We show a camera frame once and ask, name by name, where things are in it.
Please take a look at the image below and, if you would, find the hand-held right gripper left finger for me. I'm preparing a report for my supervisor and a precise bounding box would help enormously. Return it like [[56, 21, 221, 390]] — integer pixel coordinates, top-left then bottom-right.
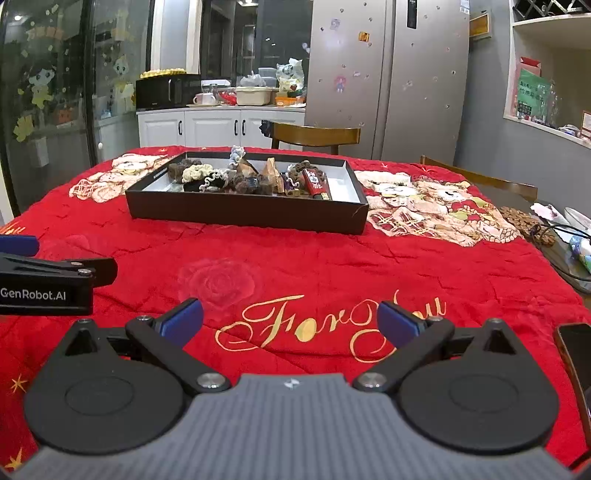
[[55, 298, 232, 393]]

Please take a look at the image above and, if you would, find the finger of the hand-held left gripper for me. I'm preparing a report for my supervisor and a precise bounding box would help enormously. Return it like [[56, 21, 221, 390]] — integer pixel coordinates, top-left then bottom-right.
[[0, 235, 40, 257], [0, 257, 119, 289]]

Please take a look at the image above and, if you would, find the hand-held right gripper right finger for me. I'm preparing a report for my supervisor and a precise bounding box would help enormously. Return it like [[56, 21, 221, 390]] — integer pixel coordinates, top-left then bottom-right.
[[353, 299, 527, 393]]

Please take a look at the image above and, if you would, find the black cardboard box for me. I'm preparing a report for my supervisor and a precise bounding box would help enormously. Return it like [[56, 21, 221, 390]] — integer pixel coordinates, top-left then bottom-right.
[[126, 151, 369, 235]]

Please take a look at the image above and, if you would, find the black lace-trimmed scrunchie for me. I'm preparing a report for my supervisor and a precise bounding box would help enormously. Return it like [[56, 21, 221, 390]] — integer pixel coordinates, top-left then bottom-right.
[[184, 168, 232, 193]]

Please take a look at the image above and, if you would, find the cream knit scrunchie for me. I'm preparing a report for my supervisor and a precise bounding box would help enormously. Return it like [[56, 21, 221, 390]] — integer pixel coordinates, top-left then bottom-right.
[[181, 164, 217, 183]]

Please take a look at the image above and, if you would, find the brown knit scrunchie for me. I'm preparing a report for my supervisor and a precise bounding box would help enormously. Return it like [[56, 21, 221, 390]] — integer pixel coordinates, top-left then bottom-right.
[[222, 168, 252, 192]]

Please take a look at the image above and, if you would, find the red lighter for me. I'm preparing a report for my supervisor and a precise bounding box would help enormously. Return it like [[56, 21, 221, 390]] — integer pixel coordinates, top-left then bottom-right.
[[302, 168, 333, 201]]

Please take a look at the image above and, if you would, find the white hanging bin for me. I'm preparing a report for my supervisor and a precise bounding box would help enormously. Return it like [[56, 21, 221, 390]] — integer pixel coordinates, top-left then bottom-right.
[[28, 138, 51, 168]]

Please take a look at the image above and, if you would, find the glass sliding door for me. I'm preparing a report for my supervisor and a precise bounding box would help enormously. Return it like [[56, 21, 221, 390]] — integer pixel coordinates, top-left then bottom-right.
[[0, 0, 155, 217]]

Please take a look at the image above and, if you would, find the brown wooden trivet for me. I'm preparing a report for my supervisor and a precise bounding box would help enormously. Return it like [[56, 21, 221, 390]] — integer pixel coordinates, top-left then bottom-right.
[[499, 206, 558, 247]]

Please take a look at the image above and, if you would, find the wooden chair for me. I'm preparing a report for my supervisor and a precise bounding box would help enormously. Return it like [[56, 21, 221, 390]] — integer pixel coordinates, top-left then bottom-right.
[[261, 119, 362, 155], [419, 155, 539, 204]]

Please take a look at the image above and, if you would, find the cartoon girl window sticker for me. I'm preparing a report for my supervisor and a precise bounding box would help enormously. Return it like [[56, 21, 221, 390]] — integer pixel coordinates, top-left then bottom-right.
[[28, 62, 56, 109]]

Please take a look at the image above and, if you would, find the black smartphone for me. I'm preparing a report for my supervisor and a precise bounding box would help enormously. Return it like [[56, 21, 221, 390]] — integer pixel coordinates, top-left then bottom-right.
[[554, 323, 591, 435]]

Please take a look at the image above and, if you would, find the white kitchen cabinet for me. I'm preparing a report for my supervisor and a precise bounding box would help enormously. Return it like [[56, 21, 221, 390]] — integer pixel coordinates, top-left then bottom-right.
[[137, 107, 306, 149]]

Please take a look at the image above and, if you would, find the white blue packet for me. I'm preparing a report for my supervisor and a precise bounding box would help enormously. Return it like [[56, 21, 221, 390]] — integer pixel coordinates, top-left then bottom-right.
[[569, 235, 591, 273]]

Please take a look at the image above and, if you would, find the wooden chair back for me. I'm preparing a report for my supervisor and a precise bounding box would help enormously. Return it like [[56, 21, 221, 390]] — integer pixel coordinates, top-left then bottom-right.
[[261, 119, 362, 155]]

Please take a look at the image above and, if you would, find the cartoon animal window sticker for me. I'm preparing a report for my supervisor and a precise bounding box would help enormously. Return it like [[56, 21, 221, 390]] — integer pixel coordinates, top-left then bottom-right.
[[111, 53, 134, 112]]

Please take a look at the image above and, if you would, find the black microwave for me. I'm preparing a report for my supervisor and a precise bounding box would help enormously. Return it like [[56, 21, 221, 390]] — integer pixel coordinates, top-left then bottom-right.
[[135, 74, 202, 110]]

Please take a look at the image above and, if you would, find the white plate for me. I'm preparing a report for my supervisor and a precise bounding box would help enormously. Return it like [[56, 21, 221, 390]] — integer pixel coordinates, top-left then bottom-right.
[[564, 207, 591, 232]]

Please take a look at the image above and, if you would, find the silver refrigerator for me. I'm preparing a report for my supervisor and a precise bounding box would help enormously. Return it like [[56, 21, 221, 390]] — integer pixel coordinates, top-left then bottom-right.
[[304, 0, 471, 162]]

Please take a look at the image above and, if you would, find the beige plastic basin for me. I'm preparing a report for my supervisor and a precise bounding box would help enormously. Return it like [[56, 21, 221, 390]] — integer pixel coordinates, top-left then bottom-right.
[[235, 86, 273, 106]]

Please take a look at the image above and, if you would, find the green printed box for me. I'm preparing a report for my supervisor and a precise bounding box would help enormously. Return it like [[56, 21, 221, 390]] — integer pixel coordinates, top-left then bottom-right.
[[515, 69, 552, 120]]

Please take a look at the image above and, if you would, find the white green snack bag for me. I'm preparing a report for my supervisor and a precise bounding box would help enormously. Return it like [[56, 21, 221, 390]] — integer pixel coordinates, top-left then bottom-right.
[[277, 58, 305, 95]]

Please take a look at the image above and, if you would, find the black cable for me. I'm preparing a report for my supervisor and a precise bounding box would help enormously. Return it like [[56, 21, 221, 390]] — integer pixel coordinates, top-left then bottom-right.
[[529, 224, 591, 294]]

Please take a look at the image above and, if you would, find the orange wall notice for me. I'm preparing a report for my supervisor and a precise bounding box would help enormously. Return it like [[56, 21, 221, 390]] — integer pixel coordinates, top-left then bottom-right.
[[468, 13, 491, 41]]

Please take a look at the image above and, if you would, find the white wall shelf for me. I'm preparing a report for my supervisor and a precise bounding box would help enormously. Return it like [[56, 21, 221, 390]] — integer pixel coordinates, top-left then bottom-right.
[[503, 0, 591, 148]]

